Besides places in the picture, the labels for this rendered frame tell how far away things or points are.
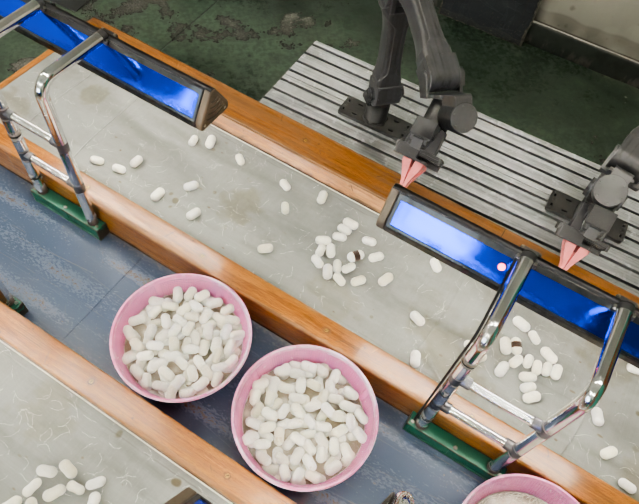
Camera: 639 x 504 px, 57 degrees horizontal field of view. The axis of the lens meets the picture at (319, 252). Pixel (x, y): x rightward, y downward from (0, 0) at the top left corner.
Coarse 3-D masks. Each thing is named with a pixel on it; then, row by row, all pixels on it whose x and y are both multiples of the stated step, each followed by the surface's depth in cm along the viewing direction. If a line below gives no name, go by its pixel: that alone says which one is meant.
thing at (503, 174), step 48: (288, 96) 164; (336, 96) 166; (384, 144) 158; (480, 144) 162; (528, 144) 162; (480, 192) 152; (528, 192) 154; (576, 192) 154; (624, 240) 147; (624, 288) 140
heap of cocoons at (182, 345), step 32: (192, 288) 121; (128, 320) 117; (160, 320) 119; (192, 320) 118; (224, 320) 119; (128, 352) 114; (160, 352) 115; (192, 352) 115; (224, 352) 115; (160, 384) 110; (192, 384) 112
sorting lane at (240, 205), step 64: (64, 128) 142; (128, 128) 144; (192, 128) 146; (128, 192) 134; (192, 192) 135; (256, 192) 137; (256, 256) 127; (384, 256) 130; (384, 320) 122; (448, 320) 123; (512, 320) 124; (512, 384) 117; (576, 384) 118; (576, 448) 111
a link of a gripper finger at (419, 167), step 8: (400, 144) 122; (400, 152) 122; (408, 152) 121; (416, 152) 121; (416, 160) 121; (416, 168) 121; (424, 168) 123; (408, 176) 123; (416, 176) 126; (408, 184) 126
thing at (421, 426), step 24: (528, 264) 86; (504, 288) 84; (504, 312) 81; (624, 312) 83; (480, 336) 81; (624, 336) 81; (456, 360) 89; (480, 360) 85; (600, 360) 79; (456, 384) 92; (600, 384) 77; (432, 408) 103; (456, 408) 102; (504, 408) 90; (576, 408) 79; (432, 432) 113; (480, 432) 101; (552, 432) 87; (456, 456) 112; (480, 456) 111; (504, 456) 102
